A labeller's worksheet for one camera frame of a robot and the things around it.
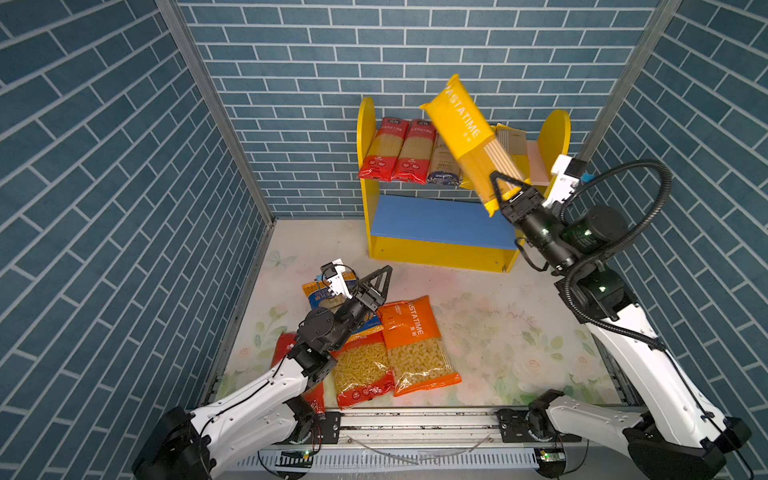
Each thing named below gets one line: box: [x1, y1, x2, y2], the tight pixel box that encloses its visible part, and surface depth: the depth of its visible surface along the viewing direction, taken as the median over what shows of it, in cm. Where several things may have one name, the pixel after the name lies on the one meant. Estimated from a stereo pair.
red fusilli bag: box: [330, 331, 395, 410], surface depth 81 cm
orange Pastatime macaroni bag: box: [377, 295, 463, 397], surface depth 85 cm
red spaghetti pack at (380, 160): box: [358, 117, 409, 182], surface depth 82 cm
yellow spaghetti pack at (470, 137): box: [420, 74, 524, 218], surface depth 56 cm
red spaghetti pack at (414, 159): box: [391, 119, 436, 185], surface depth 76 cm
